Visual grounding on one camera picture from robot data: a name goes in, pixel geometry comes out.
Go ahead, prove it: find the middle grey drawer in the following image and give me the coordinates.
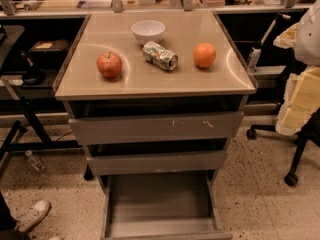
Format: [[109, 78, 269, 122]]
[[87, 151, 227, 176]]

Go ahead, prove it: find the plastic water bottle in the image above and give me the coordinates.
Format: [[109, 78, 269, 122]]
[[25, 150, 46, 173]]

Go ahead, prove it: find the black joystick device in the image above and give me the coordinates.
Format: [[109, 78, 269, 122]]
[[20, 51, 46, 86]]

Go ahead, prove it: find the white sneaker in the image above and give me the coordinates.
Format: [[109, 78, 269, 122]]
[[16, 200, 51, 233]]

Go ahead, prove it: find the white handheld tool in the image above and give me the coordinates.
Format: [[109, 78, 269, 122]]
[[247, 13, 291, 71]]

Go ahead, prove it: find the white bowl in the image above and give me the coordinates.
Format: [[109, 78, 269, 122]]
[[131, 20, 166, 45]]

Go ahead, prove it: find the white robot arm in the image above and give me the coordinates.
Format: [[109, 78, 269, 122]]
[[273, 0, 320, 136]]

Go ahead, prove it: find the black box with label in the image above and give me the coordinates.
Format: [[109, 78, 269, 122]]
[[29, 39, 70, 60]]

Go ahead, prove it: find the orange fruit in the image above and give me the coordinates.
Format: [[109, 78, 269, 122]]
[[193, 43, 216, 68]]

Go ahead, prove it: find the top grey drawer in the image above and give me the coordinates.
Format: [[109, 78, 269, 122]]
[[69, 112, 243, 145]]

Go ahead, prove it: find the grey drawer cabinet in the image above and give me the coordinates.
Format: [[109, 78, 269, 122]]
[[52, 9, 259, 240]]

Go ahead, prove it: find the crushed soda can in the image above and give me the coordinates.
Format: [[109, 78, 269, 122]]
[[142, 41, 178, 71]]

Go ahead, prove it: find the red apple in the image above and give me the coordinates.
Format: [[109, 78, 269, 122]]
[[96, 52, 122, 79]]

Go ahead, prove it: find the bottom open grey drawer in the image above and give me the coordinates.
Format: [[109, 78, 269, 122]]
[[101, 171, 232, 240]]

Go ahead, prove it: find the black office chair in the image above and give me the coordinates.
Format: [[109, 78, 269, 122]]
[[246, 109, 320, 187]]

